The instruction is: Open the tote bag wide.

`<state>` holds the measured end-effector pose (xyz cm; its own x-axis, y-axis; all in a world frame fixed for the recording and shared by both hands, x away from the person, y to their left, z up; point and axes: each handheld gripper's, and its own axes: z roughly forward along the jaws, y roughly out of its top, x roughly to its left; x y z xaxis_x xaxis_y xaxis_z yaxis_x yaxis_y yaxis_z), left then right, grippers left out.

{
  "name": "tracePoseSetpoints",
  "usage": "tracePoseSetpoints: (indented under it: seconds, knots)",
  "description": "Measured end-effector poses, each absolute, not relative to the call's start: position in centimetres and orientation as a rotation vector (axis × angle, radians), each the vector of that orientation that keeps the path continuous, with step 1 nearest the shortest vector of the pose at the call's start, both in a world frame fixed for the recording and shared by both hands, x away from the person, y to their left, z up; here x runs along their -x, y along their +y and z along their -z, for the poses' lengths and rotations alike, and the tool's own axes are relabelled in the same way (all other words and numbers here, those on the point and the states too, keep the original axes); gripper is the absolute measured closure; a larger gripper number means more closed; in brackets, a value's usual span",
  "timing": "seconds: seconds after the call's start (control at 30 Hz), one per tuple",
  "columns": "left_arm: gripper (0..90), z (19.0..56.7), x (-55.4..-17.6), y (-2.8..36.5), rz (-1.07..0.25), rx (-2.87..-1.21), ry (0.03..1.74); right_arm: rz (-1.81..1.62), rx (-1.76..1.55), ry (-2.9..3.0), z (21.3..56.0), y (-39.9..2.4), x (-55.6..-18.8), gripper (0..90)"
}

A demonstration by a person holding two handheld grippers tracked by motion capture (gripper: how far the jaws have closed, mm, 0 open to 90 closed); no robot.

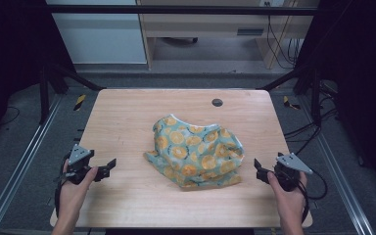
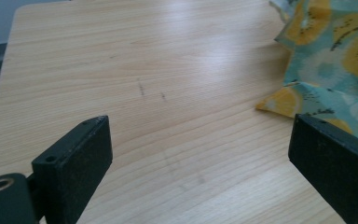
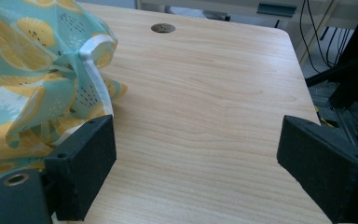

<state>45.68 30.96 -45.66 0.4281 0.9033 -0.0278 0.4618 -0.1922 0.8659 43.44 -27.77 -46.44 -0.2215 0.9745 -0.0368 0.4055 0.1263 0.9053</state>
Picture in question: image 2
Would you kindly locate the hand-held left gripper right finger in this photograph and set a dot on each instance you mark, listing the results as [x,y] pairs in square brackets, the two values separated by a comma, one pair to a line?
[332,161]

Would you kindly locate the fruit print cloth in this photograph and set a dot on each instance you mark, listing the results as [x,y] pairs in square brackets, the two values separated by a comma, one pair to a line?
[332,59]

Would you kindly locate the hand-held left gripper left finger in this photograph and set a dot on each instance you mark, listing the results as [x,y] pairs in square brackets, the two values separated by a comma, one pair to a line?
[74,169]

